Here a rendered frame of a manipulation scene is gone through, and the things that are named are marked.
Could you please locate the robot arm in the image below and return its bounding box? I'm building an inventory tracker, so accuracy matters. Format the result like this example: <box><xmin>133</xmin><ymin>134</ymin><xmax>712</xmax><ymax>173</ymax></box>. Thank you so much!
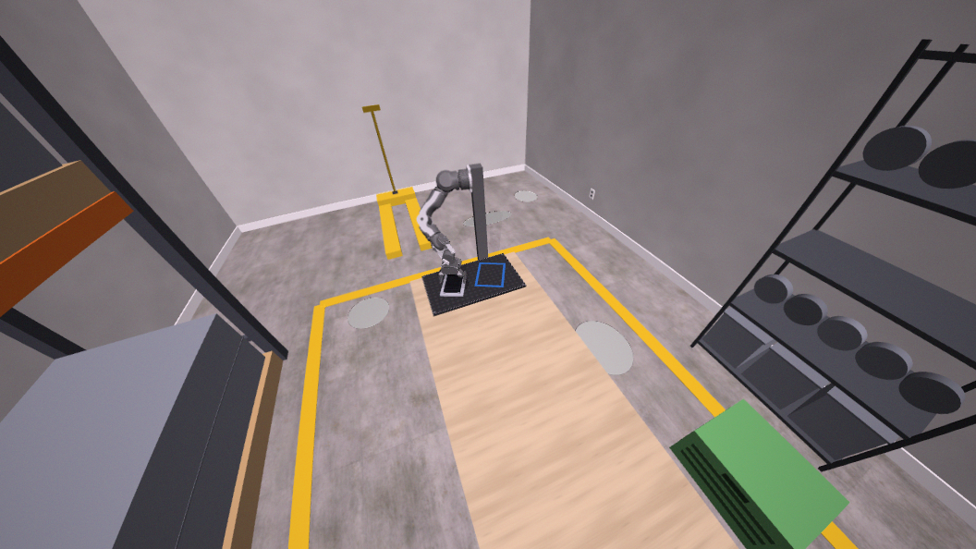
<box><xmin>417</xmin><ymin>165</ymin><xmax>472</xmax><ymax>264</ymax></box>

